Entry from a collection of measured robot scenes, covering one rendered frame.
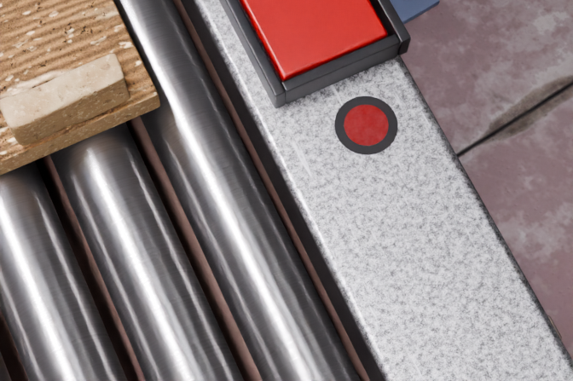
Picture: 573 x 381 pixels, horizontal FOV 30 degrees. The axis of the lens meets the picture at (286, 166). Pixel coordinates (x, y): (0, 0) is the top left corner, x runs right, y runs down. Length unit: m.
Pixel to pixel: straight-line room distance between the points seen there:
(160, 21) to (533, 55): 1.11
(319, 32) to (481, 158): 1.01
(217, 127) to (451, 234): 0.13
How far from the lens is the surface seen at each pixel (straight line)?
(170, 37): 0.56
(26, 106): 0.50
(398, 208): 0.53
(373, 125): 0.54
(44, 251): 0.52
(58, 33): 0.55
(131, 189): 0.53
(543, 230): 1.52
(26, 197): 0.54
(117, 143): 0.54
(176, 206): 0.57
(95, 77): 0.50
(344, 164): 0.53
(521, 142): 1.56
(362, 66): 0.54
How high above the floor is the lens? 1.41
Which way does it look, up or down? 70 degrees down
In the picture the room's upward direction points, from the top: 2 degrees clockwise
